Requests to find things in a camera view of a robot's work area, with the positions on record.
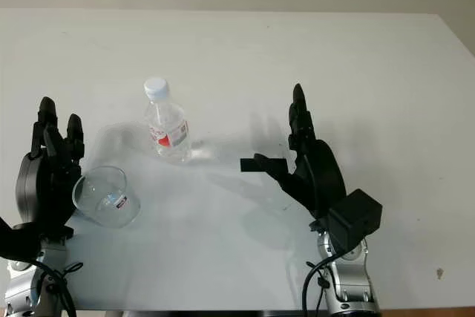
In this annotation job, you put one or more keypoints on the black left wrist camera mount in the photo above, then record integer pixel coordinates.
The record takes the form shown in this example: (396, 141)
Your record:
(18, 239)

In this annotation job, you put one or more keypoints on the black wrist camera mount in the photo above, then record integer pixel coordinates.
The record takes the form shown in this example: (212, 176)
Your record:
(352, 217)
(18, 239)

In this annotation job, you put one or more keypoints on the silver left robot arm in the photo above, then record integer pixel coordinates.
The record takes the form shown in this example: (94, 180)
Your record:
(22, 287)

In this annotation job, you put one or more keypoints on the clear glass cup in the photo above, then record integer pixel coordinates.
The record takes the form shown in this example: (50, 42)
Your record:
(107, 198)

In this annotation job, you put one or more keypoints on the clear plastic water bottle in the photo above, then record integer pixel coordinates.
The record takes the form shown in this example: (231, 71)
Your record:
(167, 127)

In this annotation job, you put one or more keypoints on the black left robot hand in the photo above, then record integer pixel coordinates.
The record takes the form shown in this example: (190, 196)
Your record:
(41, 183)

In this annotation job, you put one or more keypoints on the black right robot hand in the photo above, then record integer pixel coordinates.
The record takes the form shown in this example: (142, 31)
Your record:
(323, 172)

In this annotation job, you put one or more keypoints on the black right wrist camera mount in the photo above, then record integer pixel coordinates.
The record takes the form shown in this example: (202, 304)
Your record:
(352, 217)

